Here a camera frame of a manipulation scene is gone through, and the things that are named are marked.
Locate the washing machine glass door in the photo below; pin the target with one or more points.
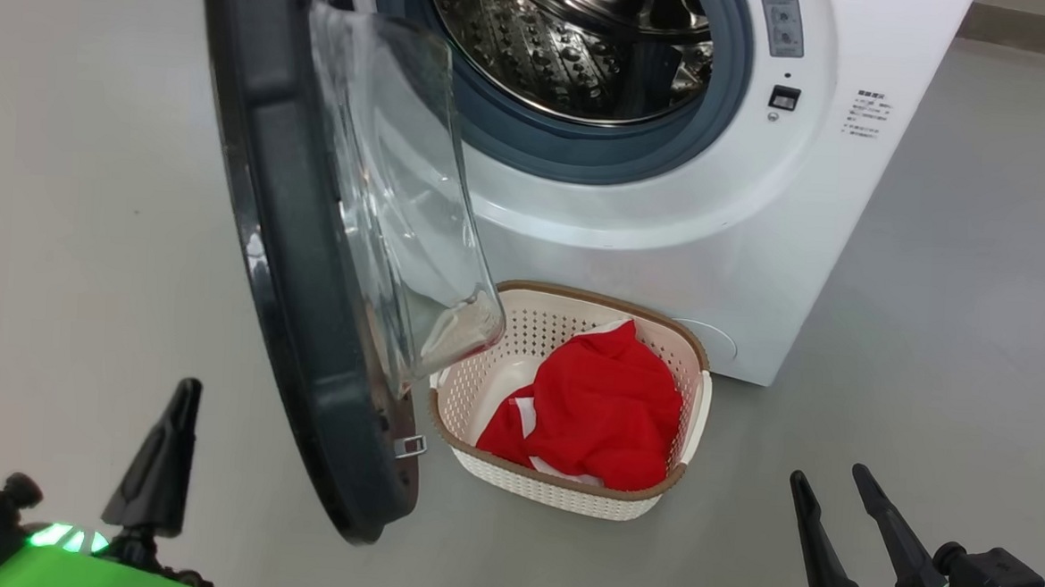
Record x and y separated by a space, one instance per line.
309 273

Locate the grey round plate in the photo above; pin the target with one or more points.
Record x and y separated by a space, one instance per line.
719 340

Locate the grey baseboard strip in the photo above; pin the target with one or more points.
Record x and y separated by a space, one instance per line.
1037 34

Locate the steel washing machine drum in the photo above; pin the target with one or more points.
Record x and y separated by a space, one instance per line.
572 37

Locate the cream perforated basket brown rim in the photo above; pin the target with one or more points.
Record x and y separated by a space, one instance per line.
556 501

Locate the red white-trimmed garment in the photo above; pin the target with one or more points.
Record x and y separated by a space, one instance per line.
606 405

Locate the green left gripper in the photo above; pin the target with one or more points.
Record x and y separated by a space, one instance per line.
70 569

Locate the white front-load washing machine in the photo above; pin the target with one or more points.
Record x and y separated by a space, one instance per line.
713 250

